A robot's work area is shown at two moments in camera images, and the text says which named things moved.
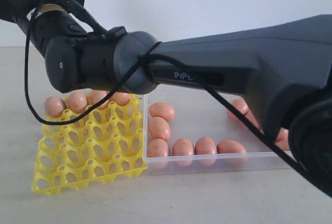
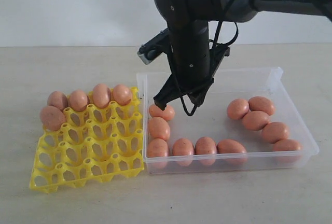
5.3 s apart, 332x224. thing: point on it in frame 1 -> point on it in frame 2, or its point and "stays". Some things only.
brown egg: [206, 151] stays
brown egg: [122, 98] stays
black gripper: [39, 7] -> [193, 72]
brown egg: [78, 102] stays
